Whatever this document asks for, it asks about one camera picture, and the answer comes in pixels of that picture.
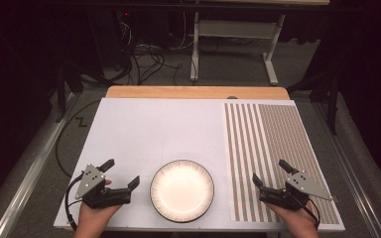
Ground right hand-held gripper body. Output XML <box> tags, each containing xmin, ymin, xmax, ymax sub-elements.
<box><xmin>259</xmin><ymin>171</ymin><xmax>333</xmax><ymax>211</ymax></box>

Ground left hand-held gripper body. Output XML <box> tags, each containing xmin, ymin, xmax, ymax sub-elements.
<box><xmin>74</xmin><ymin>164</ymin><xmax>133</xmax><ymax>210</ymax></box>

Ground white plate with dark rim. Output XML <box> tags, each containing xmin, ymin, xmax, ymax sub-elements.
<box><xmin>149</xmin><ymin>159</ymin><xmax>215</xmax><ymax>224</ymax></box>

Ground person's right hand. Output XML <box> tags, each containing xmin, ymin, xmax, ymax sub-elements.
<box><xmin>266</xmin><ymin>201</ymin><xmax>320</xmax><ymax>238</ymax></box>

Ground person's left hand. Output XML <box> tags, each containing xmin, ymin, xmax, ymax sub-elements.
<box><xmin>73</xmin><ymin>201</ymin><xmax>122</xmax><ymax>238</ymax></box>

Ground brown and white striped placemat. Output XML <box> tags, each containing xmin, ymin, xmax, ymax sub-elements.
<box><xmin>223</xmin><ymin>102</ymin><xmax>341</xmax><ymax>226</ymax></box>

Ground white table cover board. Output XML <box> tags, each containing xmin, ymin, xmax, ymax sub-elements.
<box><xmin>53</xmin><ymin>97</ymin><xmax>346</xmax><ymax>232</ymax></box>

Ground black metal stand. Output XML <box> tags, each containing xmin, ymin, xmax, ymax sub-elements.
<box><xmin>287</xmin><ymin>65</ymin><xmax>342</xmax><ymax>136</ymax></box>
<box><xmin>55</xmin><ymin>62</ymin><xmax>84</xmax><ymax>124</ymax></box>

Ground wooden table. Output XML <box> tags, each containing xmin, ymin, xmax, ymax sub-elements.
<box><xmin>105</xmin><ymin>85</ymin><xmax>291</xmax><ymax>101</ymax></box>

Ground right hand-held gripper cable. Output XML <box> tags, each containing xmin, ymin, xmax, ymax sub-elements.
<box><xmin>307</xmin><ymin>197</ymin><xmax>321</xmax><ymax>231</ymax></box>

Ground hand-held gripper cable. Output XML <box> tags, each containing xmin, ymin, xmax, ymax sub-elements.
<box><xmin>64</xmin><ymin>172</ymin><xmax>84</xmax><ymax>231</ymax></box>
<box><xmin>307</xmin><ymin>197</ymin><xmax>321</xmax><ymax>231</ymax></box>

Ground left hand-held gripper cable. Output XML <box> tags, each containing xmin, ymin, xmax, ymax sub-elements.
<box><xmin>64</xmin><ymin>172</ymin><xmax>84</xmax><ymax>231</ymax></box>

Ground aluminium floor rail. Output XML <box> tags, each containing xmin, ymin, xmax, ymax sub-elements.
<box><xmin>311</xmin><ymin>98</ymin><xmax>381</xmax><ymax>238</ymax></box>
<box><xmin>0</xmin><ymin>92</ymin><xmax>80</xmax><ymax>238</ymax></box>

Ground long black floor cable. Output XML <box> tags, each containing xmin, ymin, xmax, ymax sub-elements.
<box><xmin>55</xmin><ymin>98</ymin><xmax>101</xmax><ymax>179</ymax></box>

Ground tangle of black cables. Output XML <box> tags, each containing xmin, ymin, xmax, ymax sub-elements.
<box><xmin>112</xmin><ymin>39</ymin><xmax>184</xmax><ymax>87</ymax></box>

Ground white metal stand frame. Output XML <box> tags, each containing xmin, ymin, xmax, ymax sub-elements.
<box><xmin>190</xmin><ymin>11</ymin><xmax>287</xmax><ymax>86</ymax></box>

